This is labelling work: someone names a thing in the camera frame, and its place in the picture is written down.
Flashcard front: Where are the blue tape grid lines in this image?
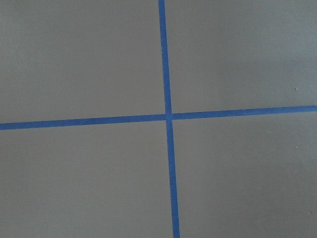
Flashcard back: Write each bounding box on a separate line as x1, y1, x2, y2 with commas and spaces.
0, 0, 317, 238

